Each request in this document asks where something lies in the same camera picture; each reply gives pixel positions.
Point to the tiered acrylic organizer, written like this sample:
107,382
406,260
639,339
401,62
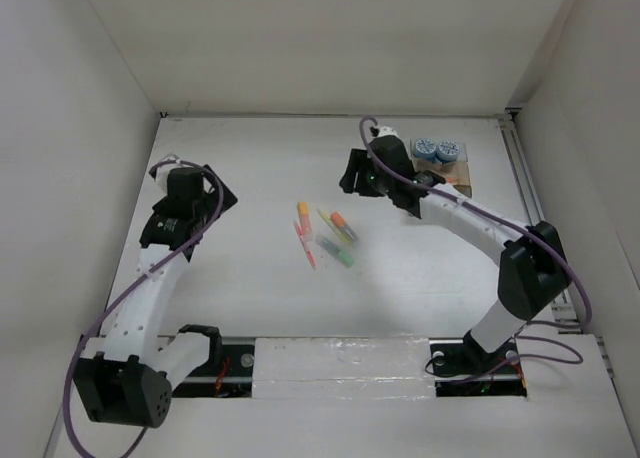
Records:
458,169

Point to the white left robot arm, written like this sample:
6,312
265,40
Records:
130,378

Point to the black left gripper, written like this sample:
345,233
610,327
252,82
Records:
227,201

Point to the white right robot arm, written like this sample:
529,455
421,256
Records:
530,259

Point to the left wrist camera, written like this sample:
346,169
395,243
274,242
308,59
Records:
160,171

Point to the yellow-capped pink highlighter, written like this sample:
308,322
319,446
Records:
305,220

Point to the green-capped clear highlighter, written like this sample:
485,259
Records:
335,251

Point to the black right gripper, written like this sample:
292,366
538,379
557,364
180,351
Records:
359,161

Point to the aluminium rail at wall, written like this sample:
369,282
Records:
562,309

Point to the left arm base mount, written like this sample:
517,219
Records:
228,374

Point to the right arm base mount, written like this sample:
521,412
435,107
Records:
456,375

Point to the blue round putty jar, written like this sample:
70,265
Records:
424,149

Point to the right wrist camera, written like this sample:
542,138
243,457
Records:
379,132

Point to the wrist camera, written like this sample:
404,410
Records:
379,132
160,171

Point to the thin pink pen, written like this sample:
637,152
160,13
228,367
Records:
305,240

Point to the orange-capped clear highlighter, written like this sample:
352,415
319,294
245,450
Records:
344,227

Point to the thin yellow pen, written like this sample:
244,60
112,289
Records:
345,238

